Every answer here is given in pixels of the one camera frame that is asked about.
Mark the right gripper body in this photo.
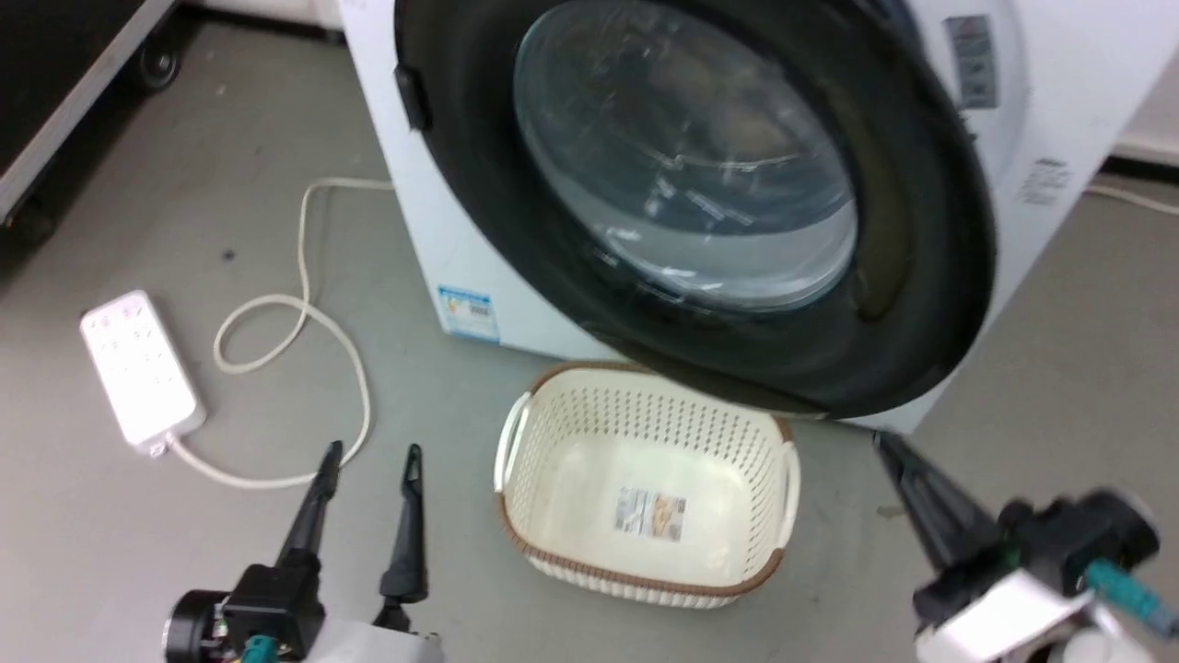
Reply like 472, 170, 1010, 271
912, 490, 1161, 663

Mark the white power strip cable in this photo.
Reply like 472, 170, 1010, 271
164, 177, 396, 490

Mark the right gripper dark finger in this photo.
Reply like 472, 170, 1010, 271
873, 431, 1007, 574

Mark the round black washing machine door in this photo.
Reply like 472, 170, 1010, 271
393, 0, 998, 421

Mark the teal plug cable right gripper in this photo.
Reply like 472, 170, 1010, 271
1084, 559, 1179, 639

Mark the white front-load washing machine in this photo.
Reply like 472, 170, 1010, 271
336, 0, 1179, 435

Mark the cream perforated laundry basket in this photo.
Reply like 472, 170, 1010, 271
494, 361, 801, 610

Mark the black wheeled equipment case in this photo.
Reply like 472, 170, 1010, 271
0, 0, 183, 248

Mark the white power strip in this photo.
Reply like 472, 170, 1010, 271
79, 290, 207, 452

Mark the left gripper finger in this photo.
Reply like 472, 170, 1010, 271
277, 441, 344, 566
372, 444, 431, 634

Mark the white cable along wall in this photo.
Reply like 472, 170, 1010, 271
1084, 183, 1179, 218

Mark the blue energy label sticker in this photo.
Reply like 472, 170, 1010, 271
436, 285, 501, 344

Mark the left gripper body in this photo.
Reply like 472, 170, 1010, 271
164, 556, 447, 663

